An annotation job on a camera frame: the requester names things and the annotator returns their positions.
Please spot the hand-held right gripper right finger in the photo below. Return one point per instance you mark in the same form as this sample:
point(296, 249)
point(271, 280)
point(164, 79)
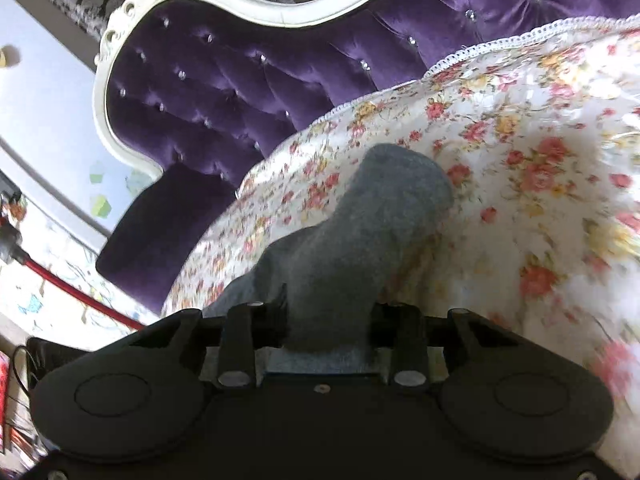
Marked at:
point(407, 340)

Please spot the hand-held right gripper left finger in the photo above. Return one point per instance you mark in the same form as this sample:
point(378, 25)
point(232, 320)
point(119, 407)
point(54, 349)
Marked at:
point(237, 340)

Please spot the grey argyle sweater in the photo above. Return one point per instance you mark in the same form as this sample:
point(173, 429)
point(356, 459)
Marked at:
point(360, 240)

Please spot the black bag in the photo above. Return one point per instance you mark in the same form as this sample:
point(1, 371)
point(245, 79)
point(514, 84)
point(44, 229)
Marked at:
point(50, 355)

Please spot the floral bedspread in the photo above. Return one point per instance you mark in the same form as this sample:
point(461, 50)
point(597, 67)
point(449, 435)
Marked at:
point(540, 170)

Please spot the purple tufted headboard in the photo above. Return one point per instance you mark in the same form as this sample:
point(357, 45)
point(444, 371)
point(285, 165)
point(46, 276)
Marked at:
point(240, 85)

